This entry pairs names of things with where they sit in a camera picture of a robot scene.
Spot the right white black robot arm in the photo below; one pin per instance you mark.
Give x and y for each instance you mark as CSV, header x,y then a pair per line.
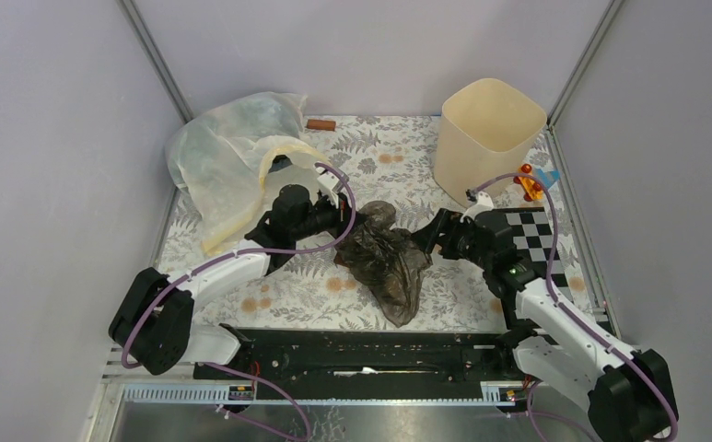
x,y
627,394

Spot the beige plastic trash bin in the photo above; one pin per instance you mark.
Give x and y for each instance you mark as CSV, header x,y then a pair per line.
x,y
486,129

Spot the floral patterned table mat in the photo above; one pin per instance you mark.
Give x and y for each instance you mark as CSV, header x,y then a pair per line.
x,y
389,159

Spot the dark trash bag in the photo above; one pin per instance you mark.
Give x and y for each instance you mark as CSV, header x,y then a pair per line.
x,y
384,258

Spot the grey slotted cable duct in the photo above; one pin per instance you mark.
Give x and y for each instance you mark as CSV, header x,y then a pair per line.
x,y
352,392

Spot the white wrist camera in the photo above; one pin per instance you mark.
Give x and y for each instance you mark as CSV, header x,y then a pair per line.
x,y
330,182
481,202

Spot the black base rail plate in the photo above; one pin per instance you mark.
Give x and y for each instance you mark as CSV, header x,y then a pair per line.
x,y
298,357

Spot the orange red toy car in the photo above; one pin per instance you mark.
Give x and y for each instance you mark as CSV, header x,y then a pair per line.
x,y
533,190

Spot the brown cylinder stick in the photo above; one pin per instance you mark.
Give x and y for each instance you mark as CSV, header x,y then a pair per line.
x,y
321,125

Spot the left aluminium frame post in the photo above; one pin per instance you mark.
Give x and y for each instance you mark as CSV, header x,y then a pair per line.
x,y
156,58

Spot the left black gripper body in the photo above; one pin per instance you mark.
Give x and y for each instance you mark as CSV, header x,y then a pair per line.
x,y
321,217

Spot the black white checkerboard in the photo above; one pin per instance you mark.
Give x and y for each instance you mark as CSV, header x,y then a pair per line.
x,y
532,235

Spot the blue paper piece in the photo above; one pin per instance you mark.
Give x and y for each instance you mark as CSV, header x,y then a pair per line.
x,y
548,177

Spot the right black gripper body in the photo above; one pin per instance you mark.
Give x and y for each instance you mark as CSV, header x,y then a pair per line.
x,y
465,247

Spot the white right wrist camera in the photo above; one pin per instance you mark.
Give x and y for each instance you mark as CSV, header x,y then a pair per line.
x,y
481,202

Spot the right aluminium frame post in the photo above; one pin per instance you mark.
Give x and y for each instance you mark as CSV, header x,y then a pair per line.
x,y
594,43

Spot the translucent white plastic bag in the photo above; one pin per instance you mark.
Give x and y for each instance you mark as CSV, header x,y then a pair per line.
x,y
233,160

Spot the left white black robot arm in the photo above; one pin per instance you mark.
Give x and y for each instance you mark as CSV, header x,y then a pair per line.
x,y
154,323

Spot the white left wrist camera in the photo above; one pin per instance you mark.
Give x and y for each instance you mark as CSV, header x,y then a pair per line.
x,y
330,182

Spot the aluminium frame post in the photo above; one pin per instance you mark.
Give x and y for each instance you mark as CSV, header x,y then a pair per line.
x,y
594,43
156,58

